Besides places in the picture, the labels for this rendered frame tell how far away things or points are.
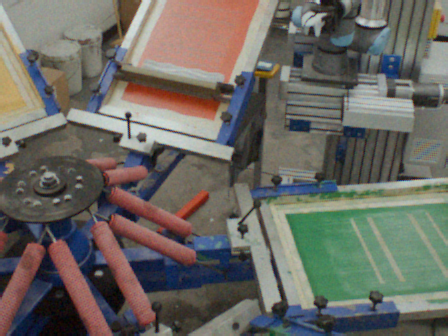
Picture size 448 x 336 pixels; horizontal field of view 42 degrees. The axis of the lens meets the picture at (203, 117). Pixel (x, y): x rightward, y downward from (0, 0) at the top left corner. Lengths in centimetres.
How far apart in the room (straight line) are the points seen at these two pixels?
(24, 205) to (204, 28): 116
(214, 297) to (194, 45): 134
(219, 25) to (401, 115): 81
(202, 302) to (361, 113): 132
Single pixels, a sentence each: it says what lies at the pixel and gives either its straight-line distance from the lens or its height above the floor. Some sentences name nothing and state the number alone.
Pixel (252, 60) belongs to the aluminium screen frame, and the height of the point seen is 133.
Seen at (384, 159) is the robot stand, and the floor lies 75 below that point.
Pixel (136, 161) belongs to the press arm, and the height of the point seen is 109.
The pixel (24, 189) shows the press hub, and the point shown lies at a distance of 173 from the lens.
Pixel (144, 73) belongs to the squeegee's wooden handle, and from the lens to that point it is 229.
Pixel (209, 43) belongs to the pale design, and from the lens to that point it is 242.
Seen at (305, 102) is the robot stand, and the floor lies 112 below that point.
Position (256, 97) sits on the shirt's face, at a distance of 281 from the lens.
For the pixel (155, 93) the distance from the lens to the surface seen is 235.
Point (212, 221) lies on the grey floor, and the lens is 351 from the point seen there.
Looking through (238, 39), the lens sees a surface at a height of 136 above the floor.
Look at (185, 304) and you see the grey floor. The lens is 308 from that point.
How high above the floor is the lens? 235
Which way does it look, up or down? 32 degrees down
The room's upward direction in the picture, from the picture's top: straight up
